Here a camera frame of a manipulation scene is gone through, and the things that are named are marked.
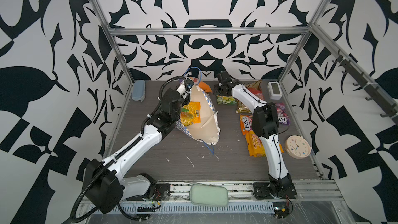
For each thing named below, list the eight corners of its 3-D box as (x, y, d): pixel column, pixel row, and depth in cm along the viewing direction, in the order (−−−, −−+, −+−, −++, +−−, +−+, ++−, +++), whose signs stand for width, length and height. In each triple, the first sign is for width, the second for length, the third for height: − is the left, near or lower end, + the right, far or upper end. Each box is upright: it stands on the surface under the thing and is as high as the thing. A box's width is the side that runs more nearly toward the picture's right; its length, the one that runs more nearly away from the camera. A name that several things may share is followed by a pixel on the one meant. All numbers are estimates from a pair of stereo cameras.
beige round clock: (288, 158, 86) (291, 156, 84) (281, 137, 94) (283, 135, 92) (312, 158, 86) (315, 156, 84) (302, 137, 94) (305, 135, 92)
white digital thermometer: (270, 99, 112) (273, 95, 108) (265, 85, 120) (267, 81, 116) (281, 99, 112) (284, 95, 108) (275, 85, 120) (278, 81, 117)
